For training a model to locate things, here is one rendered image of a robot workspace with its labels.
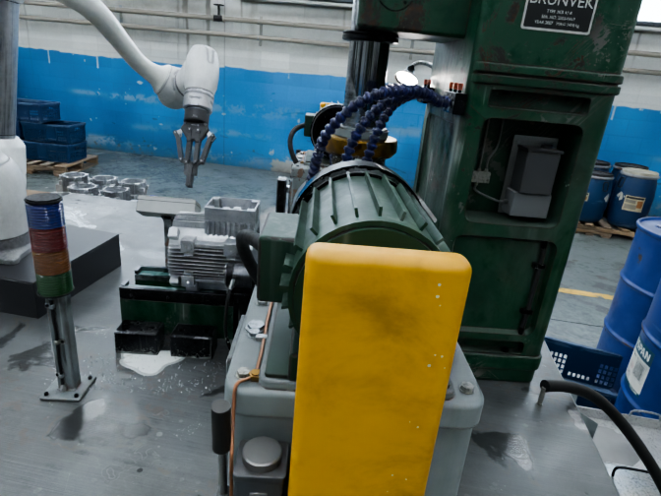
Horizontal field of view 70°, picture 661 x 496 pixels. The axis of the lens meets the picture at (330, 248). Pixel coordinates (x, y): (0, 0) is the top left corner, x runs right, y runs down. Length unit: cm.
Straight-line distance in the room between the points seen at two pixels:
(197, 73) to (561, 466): 137
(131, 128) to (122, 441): 698
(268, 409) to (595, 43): 87
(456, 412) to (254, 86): 656
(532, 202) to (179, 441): 86
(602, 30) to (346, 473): 89
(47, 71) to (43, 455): 769
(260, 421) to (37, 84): 822
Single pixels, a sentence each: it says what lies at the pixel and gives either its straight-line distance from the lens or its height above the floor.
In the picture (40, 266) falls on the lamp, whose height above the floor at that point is 109.
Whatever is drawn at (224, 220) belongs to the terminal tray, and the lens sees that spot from 115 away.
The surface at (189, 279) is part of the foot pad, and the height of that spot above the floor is 98.
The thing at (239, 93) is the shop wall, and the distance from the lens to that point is 701.
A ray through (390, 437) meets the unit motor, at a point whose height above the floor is 118.
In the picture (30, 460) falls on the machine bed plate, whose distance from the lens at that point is 103.
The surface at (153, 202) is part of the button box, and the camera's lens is 148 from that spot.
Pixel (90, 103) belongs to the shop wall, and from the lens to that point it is 811.
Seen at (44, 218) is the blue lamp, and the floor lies 119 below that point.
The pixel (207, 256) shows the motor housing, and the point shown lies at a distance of 116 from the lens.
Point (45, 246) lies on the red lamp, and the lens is 99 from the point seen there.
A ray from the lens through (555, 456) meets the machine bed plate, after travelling 111.
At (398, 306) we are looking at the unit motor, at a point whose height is 131.
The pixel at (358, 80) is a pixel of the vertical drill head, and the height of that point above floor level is 146.
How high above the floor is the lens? 148
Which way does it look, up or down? 21 degrees down
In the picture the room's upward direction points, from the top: 5 degrees clockwise
